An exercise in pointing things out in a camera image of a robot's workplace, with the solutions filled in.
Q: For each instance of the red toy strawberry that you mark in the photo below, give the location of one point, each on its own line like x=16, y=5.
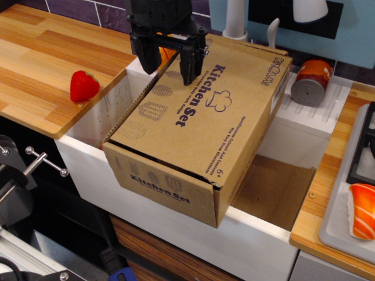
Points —
x=83, y=85

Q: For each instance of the brown cardboard kitchen set box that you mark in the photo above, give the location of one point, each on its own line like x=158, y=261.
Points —
x=188, y=147

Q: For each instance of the orange toy can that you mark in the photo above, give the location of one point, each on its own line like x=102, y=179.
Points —
x=309, y=88

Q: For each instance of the black stove grate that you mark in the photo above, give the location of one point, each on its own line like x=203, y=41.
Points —
x=362, y=166

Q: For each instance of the grey stove tray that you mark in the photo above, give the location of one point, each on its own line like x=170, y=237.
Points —
x=334, y=231

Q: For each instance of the white lamp shade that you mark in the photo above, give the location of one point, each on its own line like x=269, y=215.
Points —
x=307, y=11

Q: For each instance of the black metal clamp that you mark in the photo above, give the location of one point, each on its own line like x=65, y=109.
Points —
x=17, y=181

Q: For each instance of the grey toy faucet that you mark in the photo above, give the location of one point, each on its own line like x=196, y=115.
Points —
x=236, y=23

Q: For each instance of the salmon sushi toy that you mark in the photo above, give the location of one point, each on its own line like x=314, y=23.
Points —
x=360, y=203

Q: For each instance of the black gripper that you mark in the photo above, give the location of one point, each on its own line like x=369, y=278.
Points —
x=168, y=24

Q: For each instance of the orange toy pumpkin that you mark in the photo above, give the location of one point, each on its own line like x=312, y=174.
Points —
x=166, y=55

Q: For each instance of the white toy sink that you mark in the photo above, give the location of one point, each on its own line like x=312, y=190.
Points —
x=252, y=240

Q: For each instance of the blue handle tool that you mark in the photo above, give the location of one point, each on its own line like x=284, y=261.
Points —
x=124, y=274

